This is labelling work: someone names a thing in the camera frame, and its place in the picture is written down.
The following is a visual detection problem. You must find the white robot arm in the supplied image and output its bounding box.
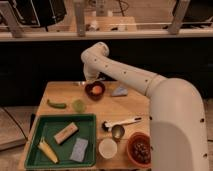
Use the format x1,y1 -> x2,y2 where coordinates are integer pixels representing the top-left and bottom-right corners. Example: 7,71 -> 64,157
81,42 -> 210,171

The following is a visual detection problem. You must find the small metal measuring cup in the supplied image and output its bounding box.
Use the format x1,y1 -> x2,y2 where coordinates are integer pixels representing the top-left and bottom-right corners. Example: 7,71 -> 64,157
112,125 -> 125,139

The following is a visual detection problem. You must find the white plastic cup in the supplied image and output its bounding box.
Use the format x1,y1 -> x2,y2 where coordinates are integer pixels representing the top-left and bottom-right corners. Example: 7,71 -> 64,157
98,138 -> 117,159

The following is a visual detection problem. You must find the orange egg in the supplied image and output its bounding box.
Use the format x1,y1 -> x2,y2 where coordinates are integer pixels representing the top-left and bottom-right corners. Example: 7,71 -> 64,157
92,86 -> 102,94

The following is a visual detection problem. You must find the light blue cloth piece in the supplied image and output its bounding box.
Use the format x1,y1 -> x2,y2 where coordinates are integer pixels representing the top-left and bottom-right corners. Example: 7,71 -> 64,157
111,86 -> 128,97

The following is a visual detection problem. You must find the dark brown bowl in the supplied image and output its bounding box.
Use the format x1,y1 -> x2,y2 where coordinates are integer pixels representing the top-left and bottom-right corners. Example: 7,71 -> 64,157
85,81 -> 105,101

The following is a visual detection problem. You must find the green lime slice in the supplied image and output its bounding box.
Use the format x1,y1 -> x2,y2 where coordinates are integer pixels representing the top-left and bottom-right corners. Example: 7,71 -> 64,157
72,99 -> 86,113

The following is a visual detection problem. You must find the green pepper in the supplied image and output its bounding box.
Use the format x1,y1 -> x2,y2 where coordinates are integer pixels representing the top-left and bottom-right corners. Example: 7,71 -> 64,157
47,99 -> 67,109

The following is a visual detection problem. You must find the wooden block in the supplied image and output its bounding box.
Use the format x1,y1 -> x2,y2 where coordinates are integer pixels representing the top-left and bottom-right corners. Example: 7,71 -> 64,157
54,122 -> 78,144

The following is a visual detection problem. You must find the orange bowl with dark food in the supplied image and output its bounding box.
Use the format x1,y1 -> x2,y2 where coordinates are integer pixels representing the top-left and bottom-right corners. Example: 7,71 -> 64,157
126,132 -> 151,168

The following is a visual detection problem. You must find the green plastic tray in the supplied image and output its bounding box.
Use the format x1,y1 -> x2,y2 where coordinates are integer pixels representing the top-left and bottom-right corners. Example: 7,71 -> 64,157
24,114 -> 96,170

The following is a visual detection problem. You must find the blue sponge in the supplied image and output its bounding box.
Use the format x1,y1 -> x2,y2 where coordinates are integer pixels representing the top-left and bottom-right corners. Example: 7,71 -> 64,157
70,138 -> 88,162

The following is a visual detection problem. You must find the yellow corn cob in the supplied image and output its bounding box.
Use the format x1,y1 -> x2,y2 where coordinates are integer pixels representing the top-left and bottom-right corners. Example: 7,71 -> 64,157
38,138 -> 59,163

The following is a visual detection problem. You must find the white handled measuring spoon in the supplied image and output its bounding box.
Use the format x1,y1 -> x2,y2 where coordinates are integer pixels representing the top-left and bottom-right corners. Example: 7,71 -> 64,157
102,117 -> 142,132

